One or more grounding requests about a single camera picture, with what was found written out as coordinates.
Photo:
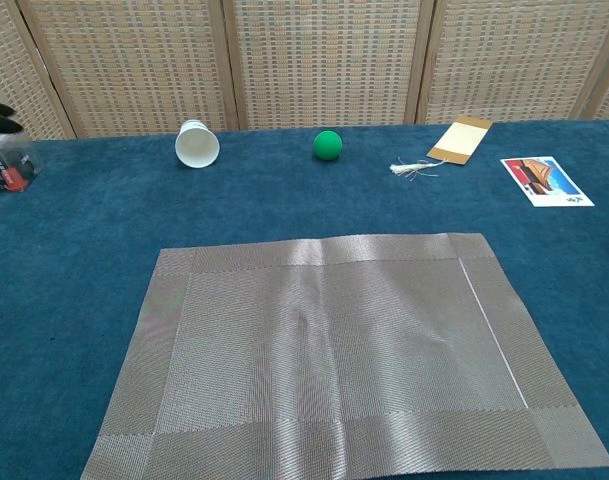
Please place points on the beige brown tasselled bookmark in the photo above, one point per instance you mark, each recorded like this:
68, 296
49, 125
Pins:
459, 140

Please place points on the clear box with red item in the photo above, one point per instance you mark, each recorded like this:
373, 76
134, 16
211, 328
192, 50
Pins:
9, 167

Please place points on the red blue picture postcard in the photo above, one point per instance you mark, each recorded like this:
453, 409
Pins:
546, 180

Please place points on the gray woven placemat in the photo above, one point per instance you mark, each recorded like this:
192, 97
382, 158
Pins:
334, 360

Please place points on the white paper cup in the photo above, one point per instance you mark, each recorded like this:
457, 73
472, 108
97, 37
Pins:
198, 146

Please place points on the green ball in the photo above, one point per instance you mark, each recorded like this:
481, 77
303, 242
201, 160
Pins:
328, 145

